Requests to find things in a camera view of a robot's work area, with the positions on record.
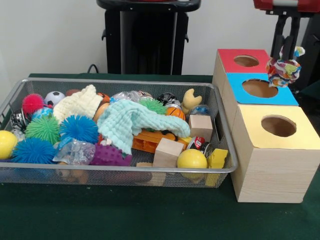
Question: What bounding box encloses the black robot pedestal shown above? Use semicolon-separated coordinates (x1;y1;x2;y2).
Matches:
96;0;202;75

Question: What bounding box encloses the yellow smiley face ball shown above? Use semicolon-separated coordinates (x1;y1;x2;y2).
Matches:
176;148;208;185

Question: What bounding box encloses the small blue spiky ball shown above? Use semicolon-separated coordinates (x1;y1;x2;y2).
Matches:
58;114;100;145

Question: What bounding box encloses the shallow wire mesh bin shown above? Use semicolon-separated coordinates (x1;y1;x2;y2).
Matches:
0;77;239;188

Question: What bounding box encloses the dark green table cloth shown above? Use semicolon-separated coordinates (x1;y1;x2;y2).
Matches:
0;72;320;240
298;82;320;118

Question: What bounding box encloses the cream white cloth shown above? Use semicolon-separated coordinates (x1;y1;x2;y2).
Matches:
52;84;104;122

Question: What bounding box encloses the wooden box with three holes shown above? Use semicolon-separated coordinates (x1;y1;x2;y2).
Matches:
212;48;320;204

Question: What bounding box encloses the large blue spiky ball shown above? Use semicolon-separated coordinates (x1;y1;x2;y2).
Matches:
10;137;57;165

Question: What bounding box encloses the crushed clear plastic bottle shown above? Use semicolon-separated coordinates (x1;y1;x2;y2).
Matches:
51;136;96;166

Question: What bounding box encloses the small bright dotted fabric scrunchie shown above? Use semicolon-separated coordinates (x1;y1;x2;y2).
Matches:
265;45;306;88

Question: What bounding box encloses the pink spiky ball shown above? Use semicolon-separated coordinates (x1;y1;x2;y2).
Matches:
21;93;45;115

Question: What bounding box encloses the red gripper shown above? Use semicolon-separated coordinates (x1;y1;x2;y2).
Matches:
252;0;320;61

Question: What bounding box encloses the yellow cheese wedge toy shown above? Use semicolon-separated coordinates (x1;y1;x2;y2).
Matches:
204;148;229;187

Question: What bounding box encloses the purple knobbly rubber toy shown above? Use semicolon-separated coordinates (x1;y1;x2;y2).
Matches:
89;142;133;167

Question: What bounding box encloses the mint green cloth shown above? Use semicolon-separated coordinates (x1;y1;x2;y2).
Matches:
96;99;191;155

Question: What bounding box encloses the plain yellow ball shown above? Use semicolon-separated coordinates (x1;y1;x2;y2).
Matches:
0;130;18;160

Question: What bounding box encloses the black and white soccer ball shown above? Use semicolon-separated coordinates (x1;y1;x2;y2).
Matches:
44;91;66;107

